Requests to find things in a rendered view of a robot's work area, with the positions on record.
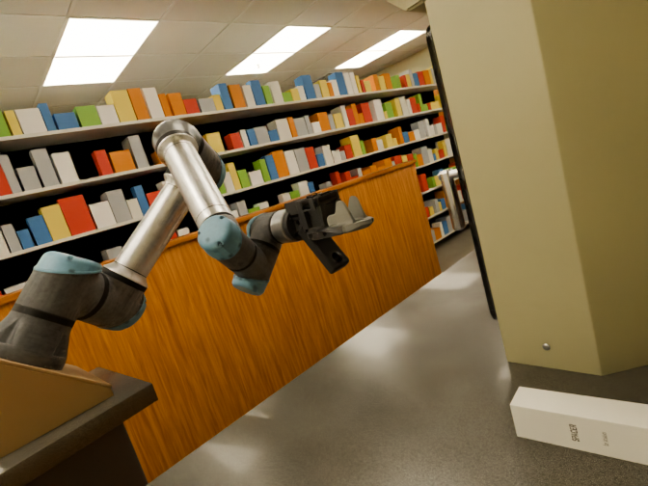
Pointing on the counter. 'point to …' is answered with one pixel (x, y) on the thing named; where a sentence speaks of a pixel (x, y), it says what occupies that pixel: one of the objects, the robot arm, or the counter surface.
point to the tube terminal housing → (555, 170)
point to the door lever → (452, 198)
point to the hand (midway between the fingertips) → (367, 224)
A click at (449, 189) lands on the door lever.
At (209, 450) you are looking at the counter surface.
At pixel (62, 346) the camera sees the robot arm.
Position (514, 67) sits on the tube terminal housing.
